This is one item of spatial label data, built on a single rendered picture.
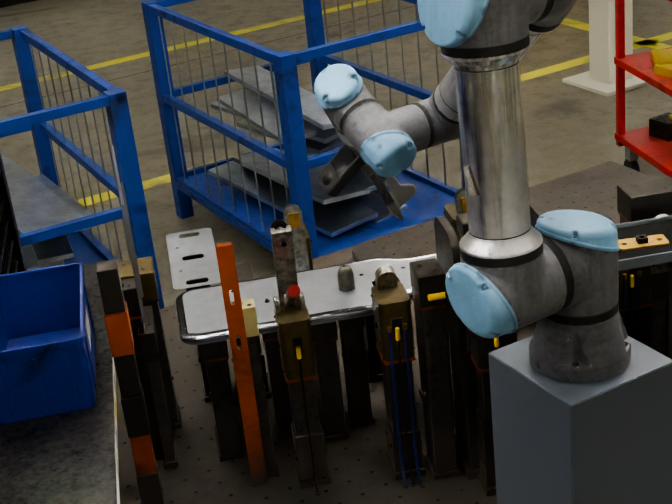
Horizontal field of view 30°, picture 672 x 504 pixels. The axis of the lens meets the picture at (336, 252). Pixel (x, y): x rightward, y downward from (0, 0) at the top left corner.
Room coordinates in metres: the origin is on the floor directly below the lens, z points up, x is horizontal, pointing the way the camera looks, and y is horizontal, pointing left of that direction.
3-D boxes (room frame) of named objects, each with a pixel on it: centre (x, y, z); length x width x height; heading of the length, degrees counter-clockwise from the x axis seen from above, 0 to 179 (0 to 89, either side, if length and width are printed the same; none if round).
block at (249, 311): (2.02, 0.17, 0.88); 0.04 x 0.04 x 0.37; 7
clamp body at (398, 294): (1.98, -0.09, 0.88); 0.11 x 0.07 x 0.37; 7
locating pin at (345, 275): (2.17, -0.01, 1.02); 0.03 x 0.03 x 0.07
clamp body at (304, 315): (1.98, 0.09, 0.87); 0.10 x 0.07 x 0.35; 7
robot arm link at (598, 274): (1.64, -0.34, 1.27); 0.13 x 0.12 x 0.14; 120
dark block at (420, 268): (1.98, -0.16, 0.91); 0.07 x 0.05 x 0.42; 7
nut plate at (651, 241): (1.89, -0.51, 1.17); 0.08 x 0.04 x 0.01; 93
